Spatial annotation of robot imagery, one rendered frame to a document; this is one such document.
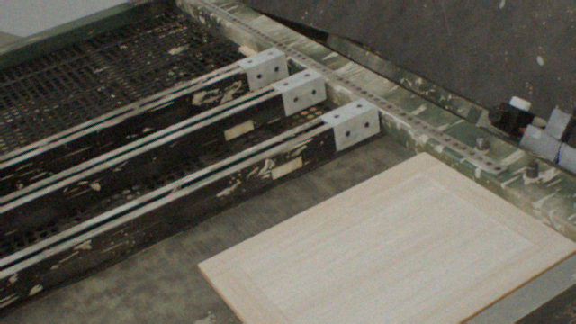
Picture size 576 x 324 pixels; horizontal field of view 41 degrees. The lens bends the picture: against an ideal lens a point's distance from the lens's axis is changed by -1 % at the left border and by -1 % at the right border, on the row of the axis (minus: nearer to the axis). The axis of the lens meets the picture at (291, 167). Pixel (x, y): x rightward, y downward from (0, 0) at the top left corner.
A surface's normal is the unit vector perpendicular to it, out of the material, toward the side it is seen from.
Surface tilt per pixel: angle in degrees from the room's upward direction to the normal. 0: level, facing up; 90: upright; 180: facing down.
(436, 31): 0
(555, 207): 56
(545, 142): 0
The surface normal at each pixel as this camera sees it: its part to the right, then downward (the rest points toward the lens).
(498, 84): -0.78, -0.14
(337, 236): -0.14, -0.83
